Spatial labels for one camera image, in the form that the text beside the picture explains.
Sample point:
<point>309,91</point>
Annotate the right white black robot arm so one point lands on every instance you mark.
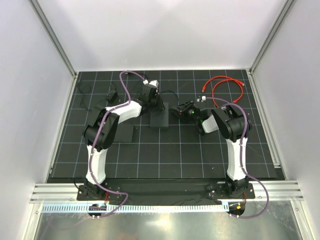
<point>233,124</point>

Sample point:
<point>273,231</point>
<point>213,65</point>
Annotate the right aluminium corner post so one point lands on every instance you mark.
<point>282,15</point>

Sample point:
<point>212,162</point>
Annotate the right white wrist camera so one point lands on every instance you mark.
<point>201,98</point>

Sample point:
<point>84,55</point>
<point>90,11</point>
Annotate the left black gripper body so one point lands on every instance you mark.
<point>155,104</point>

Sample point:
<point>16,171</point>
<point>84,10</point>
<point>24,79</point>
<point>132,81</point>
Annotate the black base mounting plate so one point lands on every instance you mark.
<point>165,191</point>

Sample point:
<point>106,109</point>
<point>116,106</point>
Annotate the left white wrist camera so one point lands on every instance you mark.
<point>154,83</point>

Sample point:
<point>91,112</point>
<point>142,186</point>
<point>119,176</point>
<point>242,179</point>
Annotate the black grid mat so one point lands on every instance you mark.
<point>175,152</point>

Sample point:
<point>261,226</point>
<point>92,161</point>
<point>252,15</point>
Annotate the small black plug adapter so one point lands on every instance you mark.
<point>111,96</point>

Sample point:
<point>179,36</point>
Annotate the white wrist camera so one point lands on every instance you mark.
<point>201,98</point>
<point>154,83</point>

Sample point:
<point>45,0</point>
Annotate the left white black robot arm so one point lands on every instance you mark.
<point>100,132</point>

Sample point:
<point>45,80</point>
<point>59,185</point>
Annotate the aluminium front frame rail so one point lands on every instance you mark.
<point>282,190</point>

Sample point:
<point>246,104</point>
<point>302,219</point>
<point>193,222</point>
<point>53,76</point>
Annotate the white slotted cable duct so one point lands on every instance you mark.
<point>99,208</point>

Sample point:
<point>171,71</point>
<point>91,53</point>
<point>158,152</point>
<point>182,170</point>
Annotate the black network switch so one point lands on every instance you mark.
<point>124,133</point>
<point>160,119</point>

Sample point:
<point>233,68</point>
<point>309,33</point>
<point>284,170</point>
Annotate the left aluminium corner post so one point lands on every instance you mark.
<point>52,35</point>

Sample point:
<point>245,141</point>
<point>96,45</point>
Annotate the aluminium corner post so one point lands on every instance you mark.
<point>282,15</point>
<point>52,35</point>

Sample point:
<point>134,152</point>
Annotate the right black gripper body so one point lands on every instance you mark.
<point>188,113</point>

